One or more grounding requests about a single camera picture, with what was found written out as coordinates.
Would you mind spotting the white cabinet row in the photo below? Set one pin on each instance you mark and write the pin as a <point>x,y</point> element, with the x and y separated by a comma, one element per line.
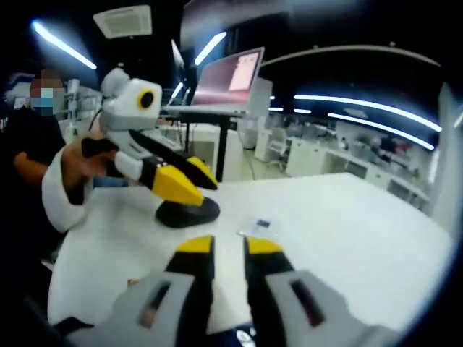
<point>311,159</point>

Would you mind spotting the short ceiling light strip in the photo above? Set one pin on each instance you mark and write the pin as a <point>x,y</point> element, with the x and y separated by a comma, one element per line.
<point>210,48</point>

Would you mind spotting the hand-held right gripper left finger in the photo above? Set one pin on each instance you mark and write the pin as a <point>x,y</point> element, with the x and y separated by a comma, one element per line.
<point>119,321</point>

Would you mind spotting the black computer mouse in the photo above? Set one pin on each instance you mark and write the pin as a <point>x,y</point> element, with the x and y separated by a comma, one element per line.
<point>188,217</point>

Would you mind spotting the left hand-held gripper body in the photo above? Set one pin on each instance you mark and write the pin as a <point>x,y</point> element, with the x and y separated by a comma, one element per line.
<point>126,108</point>

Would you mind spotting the ceiling air conditioner vent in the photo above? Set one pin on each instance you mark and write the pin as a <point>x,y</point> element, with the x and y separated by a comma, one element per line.
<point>123,21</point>

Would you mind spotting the small white skincare sachet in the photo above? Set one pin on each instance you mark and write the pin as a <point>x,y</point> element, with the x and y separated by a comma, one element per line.
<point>258,227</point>

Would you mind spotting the white building pillar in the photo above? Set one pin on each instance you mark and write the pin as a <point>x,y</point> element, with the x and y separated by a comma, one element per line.
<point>262,115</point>
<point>446,162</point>

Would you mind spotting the long ceiling light strip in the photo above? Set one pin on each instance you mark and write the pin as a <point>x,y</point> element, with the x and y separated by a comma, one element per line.
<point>380,127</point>
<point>65,46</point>
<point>361,103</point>

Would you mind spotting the white office chair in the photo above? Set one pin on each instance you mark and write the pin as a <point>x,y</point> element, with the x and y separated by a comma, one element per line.
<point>278,144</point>

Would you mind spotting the curved ceiling rail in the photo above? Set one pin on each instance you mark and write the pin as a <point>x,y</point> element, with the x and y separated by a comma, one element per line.
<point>392,47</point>

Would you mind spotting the standing desk black legs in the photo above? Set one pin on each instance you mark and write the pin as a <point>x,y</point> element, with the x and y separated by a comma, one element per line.
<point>206,112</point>

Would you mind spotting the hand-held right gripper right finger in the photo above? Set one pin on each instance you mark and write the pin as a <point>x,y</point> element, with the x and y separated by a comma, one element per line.
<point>347,325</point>

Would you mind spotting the pink screen monitor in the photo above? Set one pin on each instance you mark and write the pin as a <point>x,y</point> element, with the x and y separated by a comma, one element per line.
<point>220,83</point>

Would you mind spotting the large hanging dark screen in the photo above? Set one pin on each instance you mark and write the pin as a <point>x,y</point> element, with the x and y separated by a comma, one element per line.
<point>206,18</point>

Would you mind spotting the person's left hand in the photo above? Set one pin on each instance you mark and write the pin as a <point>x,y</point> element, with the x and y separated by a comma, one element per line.
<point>77,173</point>

